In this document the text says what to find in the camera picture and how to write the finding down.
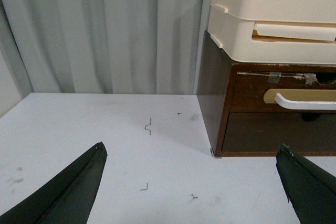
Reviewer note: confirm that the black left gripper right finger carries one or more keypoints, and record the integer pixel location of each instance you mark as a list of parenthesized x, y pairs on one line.
[(309, 188)]

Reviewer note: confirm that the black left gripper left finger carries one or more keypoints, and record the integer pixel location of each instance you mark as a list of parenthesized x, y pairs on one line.
[(66, 198)]

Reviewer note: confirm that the lower wooden drawer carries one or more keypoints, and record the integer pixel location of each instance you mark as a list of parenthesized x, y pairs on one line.
[(261, 134)]

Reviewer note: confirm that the wooden drawer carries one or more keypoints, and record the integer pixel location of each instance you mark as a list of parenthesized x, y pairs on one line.
[(250, 87), (261, 134)]

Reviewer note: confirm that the dark wooden drawer cabinet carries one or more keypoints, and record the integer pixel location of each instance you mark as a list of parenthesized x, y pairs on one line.
[(217, 81)]

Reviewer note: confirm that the upper wooden drawer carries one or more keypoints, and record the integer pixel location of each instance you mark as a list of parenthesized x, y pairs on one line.
[(250, 87)]

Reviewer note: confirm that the grey curtain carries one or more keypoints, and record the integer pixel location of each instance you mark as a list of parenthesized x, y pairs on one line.
[(100, 46)]

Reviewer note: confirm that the cream plastic organizer tray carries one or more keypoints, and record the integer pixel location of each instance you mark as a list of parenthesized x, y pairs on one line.
[(275, 31)]

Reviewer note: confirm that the white drawer handle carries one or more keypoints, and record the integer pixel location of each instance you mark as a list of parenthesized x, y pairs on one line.
[(302, 99)]

